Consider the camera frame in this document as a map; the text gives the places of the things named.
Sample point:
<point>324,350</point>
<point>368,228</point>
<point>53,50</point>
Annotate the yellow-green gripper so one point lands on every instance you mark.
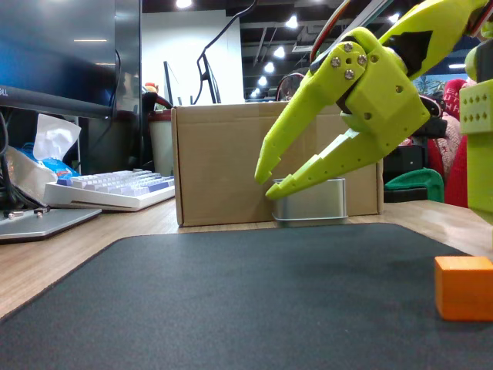
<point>385,101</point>

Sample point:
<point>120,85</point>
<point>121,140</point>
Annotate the black box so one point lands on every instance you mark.
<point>404,158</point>

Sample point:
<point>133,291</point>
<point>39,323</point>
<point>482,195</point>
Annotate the orange cube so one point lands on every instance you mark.
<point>466,289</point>

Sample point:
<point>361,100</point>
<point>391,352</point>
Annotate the white purple keyboard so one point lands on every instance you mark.
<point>111,189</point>

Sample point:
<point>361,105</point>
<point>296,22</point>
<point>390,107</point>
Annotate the yellow-green robot arm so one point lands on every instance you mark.
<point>443,23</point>

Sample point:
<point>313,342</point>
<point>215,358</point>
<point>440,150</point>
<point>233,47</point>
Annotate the silver monitor stand base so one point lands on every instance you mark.
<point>42,225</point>

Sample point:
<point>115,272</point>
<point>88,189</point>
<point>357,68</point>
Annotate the metal tin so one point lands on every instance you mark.
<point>312,204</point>

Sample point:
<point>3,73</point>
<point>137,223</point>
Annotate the tissue pack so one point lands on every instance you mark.
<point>50,142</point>

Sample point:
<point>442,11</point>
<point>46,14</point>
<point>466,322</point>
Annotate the red knit sweater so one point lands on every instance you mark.
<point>456,173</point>

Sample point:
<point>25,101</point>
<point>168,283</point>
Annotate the white bin with red rim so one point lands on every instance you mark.
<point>161,142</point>

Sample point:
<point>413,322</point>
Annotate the brown cardboard box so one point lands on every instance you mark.
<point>219,165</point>

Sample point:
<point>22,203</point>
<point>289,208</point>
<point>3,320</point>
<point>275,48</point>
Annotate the black mouse mat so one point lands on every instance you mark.
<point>231,300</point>

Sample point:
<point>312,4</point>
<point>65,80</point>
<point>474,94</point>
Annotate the black computer monitor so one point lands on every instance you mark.
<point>58,50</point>

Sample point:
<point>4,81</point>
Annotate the green clamp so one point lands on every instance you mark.
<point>420,183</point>

